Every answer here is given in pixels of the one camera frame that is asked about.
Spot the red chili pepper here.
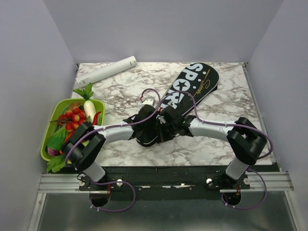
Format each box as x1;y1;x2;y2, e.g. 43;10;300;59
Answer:
92;111;101;125

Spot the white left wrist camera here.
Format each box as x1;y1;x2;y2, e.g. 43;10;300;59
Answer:
141;97;155;106

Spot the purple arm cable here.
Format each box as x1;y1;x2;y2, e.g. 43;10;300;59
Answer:
162;90;275;210
64;88;161;213

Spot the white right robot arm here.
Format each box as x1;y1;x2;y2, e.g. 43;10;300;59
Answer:
158;106;267;189

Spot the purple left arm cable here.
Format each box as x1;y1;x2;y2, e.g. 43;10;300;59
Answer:
64;88;161;213

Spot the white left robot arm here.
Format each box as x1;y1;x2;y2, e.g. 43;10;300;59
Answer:
61;104;157;190

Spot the black sport racket bag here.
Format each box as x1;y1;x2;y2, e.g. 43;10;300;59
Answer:
135;62;220;147

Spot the white radish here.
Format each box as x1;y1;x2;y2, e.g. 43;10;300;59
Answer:
83;100;96;123

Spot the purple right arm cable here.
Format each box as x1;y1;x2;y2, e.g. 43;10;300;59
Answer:
162;90;275;210

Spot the red cherry tomato bunch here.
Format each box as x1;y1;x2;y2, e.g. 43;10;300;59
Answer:
56;106;86;133

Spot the white shuttlecock tube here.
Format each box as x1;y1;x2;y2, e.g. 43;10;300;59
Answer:
76;56;137;88

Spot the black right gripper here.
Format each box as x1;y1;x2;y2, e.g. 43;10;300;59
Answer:
156;120;177;143

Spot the purple onion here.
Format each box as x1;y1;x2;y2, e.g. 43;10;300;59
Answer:
47;147;60;156

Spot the aluminium frame rail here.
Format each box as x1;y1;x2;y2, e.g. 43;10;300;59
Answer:
38;172;294;194

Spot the green vegetable tray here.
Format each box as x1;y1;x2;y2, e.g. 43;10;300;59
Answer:
39;98;106;162

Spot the green leafy vegetable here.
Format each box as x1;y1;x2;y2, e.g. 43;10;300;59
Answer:
47;127;67;151

